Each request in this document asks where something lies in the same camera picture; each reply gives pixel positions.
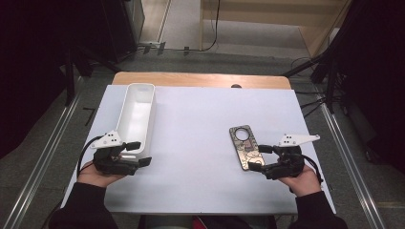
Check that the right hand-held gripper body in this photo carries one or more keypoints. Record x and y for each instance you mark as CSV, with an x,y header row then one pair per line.
x,y
288,163

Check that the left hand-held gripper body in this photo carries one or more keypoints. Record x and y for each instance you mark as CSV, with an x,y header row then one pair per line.
x,y
111,163

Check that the white plastic bin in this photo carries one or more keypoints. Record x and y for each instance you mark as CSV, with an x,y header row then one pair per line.
x,y
137,117

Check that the person's left hand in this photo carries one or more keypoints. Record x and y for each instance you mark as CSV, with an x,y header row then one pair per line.
x,y
92,178

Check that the person's right hand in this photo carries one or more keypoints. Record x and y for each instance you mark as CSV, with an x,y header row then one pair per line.
x,y
302,185

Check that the white board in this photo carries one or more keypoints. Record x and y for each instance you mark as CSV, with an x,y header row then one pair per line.
x,y
197,143

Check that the person's lap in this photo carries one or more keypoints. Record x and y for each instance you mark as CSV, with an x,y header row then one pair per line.
x,y
207,222

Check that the wooden table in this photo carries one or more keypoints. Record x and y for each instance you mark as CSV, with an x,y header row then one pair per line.
x,y
197,79

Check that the dark cabinet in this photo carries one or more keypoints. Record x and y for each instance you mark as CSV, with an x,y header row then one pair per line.
x,y
121,28

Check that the black curtain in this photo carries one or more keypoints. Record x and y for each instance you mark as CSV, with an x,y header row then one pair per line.
x,y
379,79
31,63

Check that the wooden cabinet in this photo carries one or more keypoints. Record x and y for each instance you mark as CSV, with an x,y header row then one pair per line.
x,y
270,12

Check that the metal floor rail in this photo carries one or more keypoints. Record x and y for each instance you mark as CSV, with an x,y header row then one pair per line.
x,y
44,159
353,171

